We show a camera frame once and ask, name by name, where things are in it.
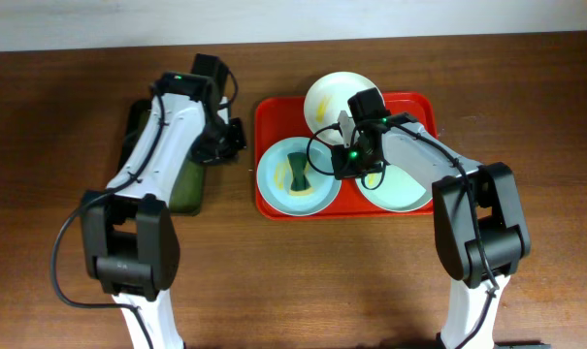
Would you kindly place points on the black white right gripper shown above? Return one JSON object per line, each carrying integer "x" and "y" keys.
{"x": 342, "y": 172}

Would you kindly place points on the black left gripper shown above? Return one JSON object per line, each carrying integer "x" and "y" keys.
{"x": 223, "y": 141}

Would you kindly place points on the light green plate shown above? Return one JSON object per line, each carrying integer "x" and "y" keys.
{"x": 395, "y": 190}

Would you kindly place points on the cream white plate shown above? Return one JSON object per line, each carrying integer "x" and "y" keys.
{"x": 326, "y": 108}

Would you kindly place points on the light blue plate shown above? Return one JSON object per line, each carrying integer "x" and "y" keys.
{"x": 273, "y": 177}

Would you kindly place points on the yellow green scrub sponge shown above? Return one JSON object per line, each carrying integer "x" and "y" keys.
{"x": 298, "y": 164}

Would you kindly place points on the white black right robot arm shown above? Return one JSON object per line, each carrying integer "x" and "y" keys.
{"x": 480, "y": 230}

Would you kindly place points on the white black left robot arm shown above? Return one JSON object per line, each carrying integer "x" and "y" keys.
{"x": 130, "y": 244}

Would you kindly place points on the black soapy water tray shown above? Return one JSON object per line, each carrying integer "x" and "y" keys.
{"x": 187, "y": 194}

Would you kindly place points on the red plastic tray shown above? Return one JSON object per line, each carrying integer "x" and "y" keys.
{"x": 280, "y": 118}

